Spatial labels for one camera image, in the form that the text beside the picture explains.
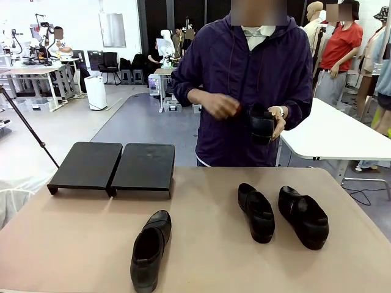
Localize white folding table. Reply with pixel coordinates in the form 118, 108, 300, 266
279, 97, 391, 187

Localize white air purifier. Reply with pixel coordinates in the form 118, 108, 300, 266
84, 75, 108, 111

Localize white wall panel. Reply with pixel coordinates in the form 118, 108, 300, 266
98, 12, 126, 48

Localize black metal shoe stand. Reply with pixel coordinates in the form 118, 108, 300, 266
46, 142, 123, 198
110, 142, 177, 201

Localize standing person dark clothes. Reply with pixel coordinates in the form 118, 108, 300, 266
172, 23, 186, 59

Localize black light stand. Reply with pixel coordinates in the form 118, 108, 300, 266
311, 26, 326, 98

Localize white robot with black cables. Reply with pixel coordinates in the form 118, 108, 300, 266
0, 20, 24, 57

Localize person's right forearm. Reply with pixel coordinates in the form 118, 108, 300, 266
186, 87, 211, 106

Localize wooden top desk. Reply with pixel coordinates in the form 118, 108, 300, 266
153, 67, 180, 114

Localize hat wearing mannequin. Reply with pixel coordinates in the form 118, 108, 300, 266
356, 4, 391, 123

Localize black floor cable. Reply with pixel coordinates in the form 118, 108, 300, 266
342, 179, 391, 206

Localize black tripod pole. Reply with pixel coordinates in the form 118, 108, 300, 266
0, 85, 60, 169

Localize seated person black clothes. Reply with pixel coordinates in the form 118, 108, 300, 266
147, 41, 164, 74

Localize grey workshop desk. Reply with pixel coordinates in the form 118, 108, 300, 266
0, 66, 67, 112

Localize person's right hand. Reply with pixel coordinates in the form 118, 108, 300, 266
203, 93, 243, 120

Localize person's left hand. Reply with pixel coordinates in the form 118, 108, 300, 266
266, 105, 288, 142

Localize beige jacket mannequin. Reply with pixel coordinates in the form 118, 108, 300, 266
301, 1, 329, 77

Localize clear storage bin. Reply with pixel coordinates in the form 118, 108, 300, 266
30, 98, 51, 113

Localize white collared shirt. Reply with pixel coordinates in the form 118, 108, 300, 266
241, 24, 277, 51

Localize black office chair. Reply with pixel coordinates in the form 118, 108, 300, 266
98, 51, 122, 85

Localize black leather dress shoe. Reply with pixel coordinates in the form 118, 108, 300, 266
277, 185, 330, 251
237, 182, 276, 244
244, 102, 279, 146
130, 209, 172, 293

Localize light blue garment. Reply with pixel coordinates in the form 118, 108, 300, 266
375, 30, 391, 95

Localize person in purple jacket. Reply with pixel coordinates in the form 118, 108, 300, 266
170, 13, 314, 168

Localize seated person white shirt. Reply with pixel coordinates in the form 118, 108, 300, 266
45, 26, 74, 60

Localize computer tower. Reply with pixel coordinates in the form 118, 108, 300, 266
148, 74, 161, 97

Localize white plastic cover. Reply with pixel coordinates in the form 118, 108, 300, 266
0, 179, 46, 230

